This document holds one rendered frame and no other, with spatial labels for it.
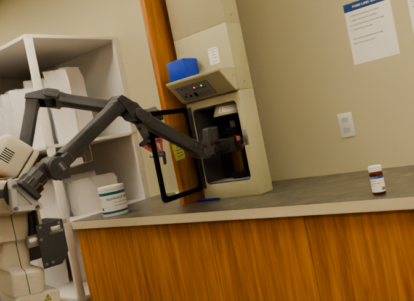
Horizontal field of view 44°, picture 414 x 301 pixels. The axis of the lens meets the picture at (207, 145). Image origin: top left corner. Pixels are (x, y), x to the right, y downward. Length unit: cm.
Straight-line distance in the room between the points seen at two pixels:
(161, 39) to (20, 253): 117
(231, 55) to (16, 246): 117
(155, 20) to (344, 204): 130
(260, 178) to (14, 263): 106
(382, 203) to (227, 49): 100
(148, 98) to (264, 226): 153
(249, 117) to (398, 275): 94
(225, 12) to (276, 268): 111
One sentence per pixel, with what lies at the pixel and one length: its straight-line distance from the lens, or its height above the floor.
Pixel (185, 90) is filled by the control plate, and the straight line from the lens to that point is 235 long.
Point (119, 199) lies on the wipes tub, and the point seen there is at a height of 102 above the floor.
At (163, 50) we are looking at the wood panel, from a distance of 250.
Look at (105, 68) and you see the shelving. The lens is 352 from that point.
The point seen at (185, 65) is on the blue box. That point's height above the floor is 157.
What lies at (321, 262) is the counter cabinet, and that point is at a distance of 188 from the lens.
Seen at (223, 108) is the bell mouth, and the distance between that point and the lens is 235.
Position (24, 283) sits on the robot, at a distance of 198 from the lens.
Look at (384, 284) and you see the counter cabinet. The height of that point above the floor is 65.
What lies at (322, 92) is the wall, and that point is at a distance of 253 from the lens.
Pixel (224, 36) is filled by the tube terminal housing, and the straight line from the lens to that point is 230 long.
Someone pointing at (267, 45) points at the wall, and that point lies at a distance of 268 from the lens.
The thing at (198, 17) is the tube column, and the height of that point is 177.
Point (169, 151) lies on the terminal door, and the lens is 227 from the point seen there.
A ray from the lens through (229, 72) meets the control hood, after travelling 223.
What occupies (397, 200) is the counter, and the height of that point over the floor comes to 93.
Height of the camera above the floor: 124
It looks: 1 degrees down
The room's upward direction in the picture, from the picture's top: 11 degrees counter-clockwise
